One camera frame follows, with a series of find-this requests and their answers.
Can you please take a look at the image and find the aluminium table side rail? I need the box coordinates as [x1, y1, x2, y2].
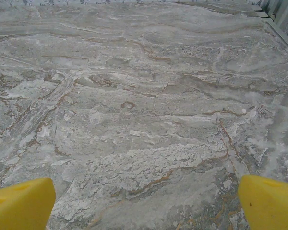
[251, 2, 288, 50]

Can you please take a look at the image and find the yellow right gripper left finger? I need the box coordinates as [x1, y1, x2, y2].
[0, 177, 56, 230]

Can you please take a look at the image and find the aluminium corner post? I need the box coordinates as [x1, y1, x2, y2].
[261, 0, 288, 27]

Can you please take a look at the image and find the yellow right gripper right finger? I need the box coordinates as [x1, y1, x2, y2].
[237, 174, 288, 230]

